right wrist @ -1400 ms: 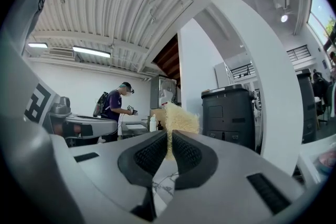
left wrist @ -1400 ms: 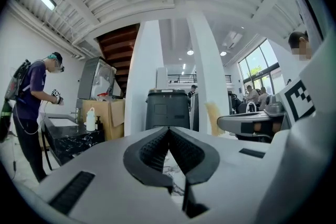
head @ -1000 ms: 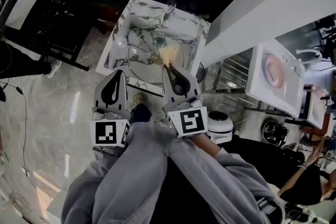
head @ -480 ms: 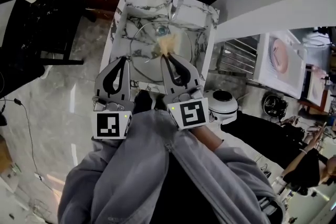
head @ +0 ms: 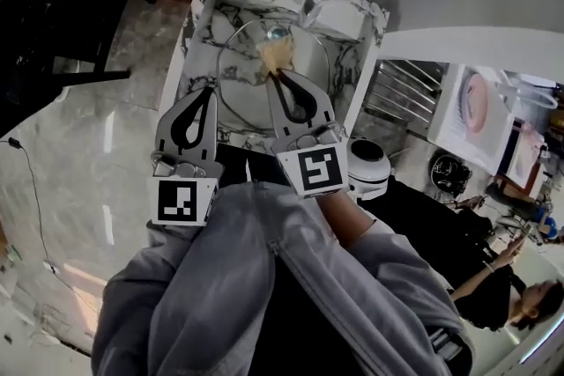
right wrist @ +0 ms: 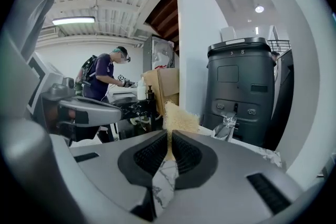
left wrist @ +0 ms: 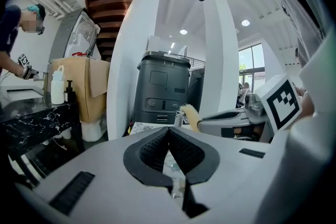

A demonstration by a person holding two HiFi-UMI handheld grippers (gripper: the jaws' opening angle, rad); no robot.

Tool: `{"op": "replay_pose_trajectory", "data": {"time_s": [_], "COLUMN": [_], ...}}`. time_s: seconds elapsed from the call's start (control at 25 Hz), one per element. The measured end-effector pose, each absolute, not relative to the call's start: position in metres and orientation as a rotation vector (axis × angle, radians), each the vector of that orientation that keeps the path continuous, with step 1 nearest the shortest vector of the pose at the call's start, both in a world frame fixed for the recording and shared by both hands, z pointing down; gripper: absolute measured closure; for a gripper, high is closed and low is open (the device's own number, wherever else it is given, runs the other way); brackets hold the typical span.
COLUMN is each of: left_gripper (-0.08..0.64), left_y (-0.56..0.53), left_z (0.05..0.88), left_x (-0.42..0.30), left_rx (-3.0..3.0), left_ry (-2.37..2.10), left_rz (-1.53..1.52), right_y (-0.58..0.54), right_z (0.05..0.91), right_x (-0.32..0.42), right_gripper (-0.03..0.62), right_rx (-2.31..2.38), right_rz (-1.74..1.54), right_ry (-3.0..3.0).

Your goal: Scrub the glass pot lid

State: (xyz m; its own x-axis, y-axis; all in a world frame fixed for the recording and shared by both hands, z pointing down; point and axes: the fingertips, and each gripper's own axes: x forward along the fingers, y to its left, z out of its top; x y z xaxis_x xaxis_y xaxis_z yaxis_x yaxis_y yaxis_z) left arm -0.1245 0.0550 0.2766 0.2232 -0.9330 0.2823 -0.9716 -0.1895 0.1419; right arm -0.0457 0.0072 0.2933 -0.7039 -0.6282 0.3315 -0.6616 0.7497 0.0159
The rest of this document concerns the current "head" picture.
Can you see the person's black undershirt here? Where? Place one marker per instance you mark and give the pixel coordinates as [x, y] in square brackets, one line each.
[299, 330]

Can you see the yellow sponge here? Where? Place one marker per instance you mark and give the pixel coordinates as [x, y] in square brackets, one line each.
[275, 53]

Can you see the person's grey zip hoodie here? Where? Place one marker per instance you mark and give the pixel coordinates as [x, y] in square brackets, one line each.
[220, 277]

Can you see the white sink table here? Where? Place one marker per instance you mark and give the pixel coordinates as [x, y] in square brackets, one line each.
[454, 136]

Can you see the teal sink drain plug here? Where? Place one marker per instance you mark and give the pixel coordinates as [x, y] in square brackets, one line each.
[277, 33]

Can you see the person's dark trousers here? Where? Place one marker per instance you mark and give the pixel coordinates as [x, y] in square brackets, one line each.
[233, 167]

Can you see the black table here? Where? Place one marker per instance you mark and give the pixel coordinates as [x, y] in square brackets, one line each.
[44, 35]

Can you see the white perforated panel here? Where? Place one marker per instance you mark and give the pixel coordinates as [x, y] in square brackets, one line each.
[26, 348]

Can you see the person's right forearm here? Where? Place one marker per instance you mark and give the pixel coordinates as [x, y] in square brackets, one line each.
[343, 216]

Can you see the black printed bag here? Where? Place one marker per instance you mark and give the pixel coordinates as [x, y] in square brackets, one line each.
[449, 171]

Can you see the pink round basin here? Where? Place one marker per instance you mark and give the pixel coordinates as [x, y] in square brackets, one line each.
[473, 101]

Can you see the person's left forearm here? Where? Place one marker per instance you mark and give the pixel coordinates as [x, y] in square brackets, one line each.
[176, 246]

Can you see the metal rack shelf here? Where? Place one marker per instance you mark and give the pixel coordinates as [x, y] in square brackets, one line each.
[405, 92]

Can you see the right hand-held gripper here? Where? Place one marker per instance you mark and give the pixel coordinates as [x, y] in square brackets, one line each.
[319, 169]

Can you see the white curved faucet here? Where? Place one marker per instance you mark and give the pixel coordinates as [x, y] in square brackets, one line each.
[529, 94]

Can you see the white round appliance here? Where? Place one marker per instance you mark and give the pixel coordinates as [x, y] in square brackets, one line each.
[368, 176]

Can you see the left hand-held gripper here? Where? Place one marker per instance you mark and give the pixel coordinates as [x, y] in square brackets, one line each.
[176, 200]

